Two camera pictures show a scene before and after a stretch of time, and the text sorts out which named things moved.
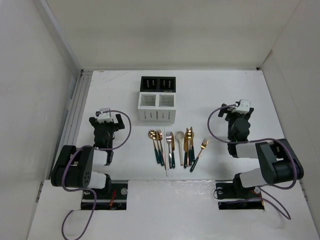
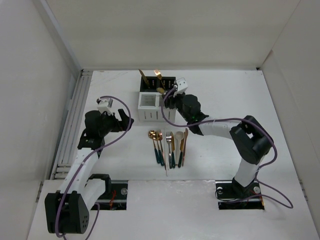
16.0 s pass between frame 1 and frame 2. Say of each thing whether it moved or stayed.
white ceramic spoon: moved
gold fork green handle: moved
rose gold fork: stayed
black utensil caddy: stayed
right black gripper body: moved
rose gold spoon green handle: stayed
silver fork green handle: stayed
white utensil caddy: stayed
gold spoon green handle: moved
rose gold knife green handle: stayed
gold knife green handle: moved
